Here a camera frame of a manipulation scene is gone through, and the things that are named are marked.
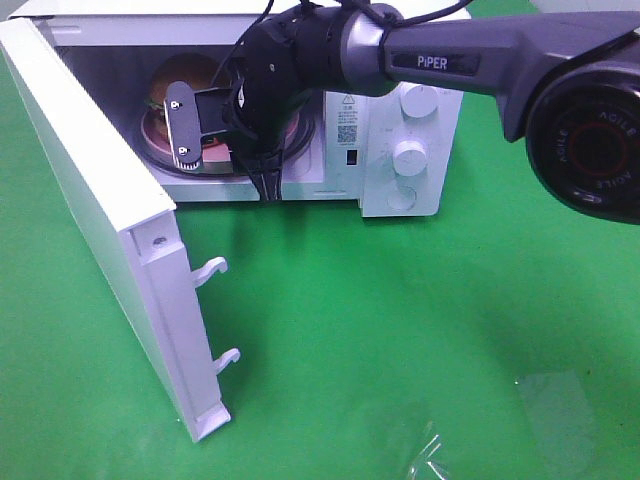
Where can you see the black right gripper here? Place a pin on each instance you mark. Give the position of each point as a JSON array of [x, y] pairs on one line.
[[267, 93]]

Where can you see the pink round plate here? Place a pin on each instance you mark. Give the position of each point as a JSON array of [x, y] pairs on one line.
[[215, 157]]

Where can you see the round white door button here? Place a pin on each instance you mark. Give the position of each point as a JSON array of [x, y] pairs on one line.
[[402, 198]]

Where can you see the burger with lettuce and cheese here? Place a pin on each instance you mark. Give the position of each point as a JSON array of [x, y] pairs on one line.
[[195, 69]]

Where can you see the white microwave door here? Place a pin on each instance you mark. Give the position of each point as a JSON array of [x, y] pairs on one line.
[[129, 223]]

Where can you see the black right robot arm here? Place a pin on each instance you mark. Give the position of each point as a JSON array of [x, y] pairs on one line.
[[566, 83]]

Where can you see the glass microwave turntable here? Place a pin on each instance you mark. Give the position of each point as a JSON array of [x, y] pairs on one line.
[[300, 145]]

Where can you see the white microwave oven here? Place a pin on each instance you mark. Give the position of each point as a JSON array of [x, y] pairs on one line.
[[339, 147]]

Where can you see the lower white microwave knob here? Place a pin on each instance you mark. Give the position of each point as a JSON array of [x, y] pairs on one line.
[[409, 158]]

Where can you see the white microwave knob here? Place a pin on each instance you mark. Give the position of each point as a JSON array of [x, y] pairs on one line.
[[418, 101], [409, 158]]

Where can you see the upper white microwave knob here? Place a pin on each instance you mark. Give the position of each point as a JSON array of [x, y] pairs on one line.
[[418, 101]]

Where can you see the clear tape piece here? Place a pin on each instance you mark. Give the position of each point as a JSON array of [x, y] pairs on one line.
[[428, 462]]

